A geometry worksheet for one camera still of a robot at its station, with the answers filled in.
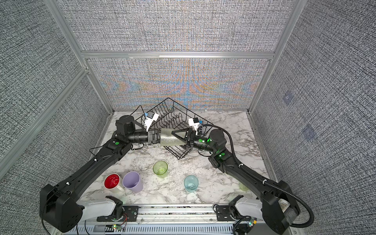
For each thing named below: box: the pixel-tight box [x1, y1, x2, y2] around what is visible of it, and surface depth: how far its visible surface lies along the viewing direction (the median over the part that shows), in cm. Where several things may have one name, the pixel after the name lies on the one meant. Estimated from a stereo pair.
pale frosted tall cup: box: [160, 127, 187, 147], surface depth 62 cm
